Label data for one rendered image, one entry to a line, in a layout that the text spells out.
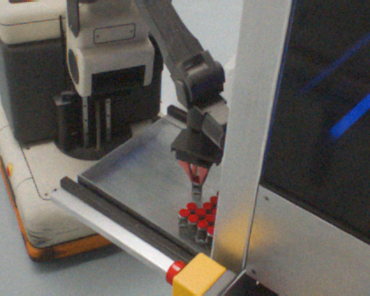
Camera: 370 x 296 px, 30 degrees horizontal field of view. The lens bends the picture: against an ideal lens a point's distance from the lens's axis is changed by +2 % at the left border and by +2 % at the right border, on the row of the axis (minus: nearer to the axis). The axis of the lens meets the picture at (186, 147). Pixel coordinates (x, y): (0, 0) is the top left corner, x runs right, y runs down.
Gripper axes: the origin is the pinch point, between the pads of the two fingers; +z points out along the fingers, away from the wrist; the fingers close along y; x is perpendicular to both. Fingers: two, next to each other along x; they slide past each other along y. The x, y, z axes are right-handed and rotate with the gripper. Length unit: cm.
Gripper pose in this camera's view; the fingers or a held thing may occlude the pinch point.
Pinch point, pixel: (197, 179)
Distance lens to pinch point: 138.0
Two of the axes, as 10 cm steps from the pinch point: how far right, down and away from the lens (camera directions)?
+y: 9.1, 2.8, -2.9
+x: 4.1, -5.6, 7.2
